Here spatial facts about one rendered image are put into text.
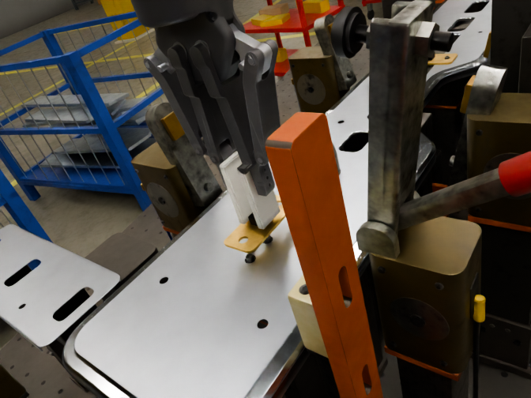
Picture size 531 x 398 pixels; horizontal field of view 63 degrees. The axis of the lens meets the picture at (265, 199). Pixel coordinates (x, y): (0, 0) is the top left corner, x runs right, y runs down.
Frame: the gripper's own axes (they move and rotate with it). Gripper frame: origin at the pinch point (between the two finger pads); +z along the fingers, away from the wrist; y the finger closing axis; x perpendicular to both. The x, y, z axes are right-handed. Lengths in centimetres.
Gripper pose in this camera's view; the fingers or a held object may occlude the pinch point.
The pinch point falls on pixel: (250, 189)
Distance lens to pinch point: 41.5
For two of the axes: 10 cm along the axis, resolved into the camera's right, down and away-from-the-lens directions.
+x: -5.7, 5.8, -5.8
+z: 2.6, 8.0, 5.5
